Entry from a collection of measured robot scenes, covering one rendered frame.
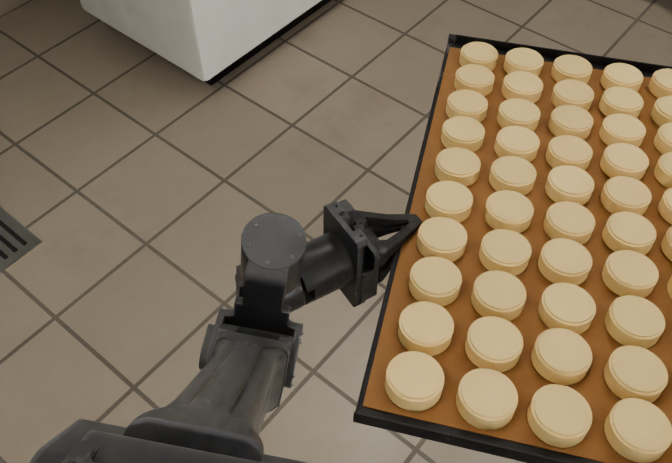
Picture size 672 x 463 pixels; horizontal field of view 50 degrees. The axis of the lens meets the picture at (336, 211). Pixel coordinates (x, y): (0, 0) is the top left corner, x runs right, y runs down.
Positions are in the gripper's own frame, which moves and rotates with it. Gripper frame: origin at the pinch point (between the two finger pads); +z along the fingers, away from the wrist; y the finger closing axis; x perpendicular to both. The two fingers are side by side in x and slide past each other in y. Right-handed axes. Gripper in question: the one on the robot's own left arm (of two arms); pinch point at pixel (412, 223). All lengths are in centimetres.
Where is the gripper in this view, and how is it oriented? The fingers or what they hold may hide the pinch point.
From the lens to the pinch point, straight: 77.4
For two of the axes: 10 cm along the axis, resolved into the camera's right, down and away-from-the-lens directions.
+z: 8.5, -3.7, 3.6
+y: -0.1, 6.8, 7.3
